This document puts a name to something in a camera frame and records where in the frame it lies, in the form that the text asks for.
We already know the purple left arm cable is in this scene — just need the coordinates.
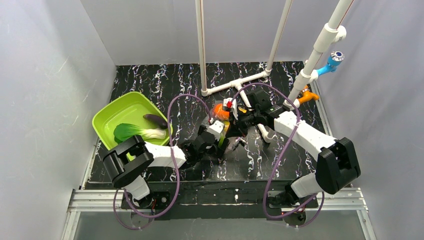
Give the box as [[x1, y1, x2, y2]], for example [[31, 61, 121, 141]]
[[113, 94, 215, 231]]

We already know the green fake apple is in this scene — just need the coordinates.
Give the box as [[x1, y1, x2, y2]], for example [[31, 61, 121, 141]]
[[217, 134, 225, 148]]

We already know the purple fake eggplant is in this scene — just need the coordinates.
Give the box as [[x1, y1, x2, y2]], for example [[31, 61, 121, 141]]
[[143, 114, 168, 130]]

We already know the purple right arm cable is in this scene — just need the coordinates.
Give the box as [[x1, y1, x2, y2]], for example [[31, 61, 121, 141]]
[[231, 82, 326, 229]]

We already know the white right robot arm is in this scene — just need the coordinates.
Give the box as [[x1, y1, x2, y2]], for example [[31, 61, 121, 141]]
[[222, 88, 361, 203]]

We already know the orange fake fruit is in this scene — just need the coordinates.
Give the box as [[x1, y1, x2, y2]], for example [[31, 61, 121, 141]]
[[212, 103, 230, 121]]

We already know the orange tap valve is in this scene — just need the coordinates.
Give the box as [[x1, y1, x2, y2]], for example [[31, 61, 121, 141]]
[[297, 85, 320, 104]]

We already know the yellow fake fruit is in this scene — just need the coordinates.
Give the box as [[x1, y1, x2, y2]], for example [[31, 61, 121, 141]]
[[237, 105, 249, 115]]

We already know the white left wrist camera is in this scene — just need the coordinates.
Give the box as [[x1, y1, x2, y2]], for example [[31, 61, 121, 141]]
[[206, 120, 225, 141]]

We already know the white PVC pipe frame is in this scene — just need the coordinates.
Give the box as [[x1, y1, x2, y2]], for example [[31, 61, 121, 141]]
[[194, 0, 355, 144]]

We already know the green fake leafy vegetable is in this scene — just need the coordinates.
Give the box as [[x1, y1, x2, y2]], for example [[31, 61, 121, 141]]
[[113, 123, 167, 143]]

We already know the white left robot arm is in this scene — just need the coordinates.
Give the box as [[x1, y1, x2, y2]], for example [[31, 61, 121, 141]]
[[102, 130, 230, 201]]

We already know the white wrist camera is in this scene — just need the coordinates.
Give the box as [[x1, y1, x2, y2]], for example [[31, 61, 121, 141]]
[[222, 97, 238, 120], [206, 120, 225, 141]]

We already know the yellow green fake mango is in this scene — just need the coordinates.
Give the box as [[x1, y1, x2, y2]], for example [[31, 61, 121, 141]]
[[221, 121, 230, 136]]

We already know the lime green plastic basin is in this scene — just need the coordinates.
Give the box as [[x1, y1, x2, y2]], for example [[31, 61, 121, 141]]
[[92, 91, 167, 150]]

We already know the aluminium frame rail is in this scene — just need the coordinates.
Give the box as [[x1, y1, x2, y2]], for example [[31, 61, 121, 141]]
[[61, 188, 376, 240]]

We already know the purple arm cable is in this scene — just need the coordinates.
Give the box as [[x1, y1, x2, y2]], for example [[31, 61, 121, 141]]
[[231, 82, 326, 229], [113, 94, 215, 231]]

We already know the blue tap valve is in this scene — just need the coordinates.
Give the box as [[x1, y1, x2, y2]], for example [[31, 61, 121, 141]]
[[316, 51, 345, 76]]

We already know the clear zip top bag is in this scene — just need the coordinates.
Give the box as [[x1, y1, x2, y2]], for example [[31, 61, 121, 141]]
[[206, 101, 247, 155]]

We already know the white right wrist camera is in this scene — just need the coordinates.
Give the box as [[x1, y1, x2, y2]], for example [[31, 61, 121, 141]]
[[222, 97, 238, 120]]

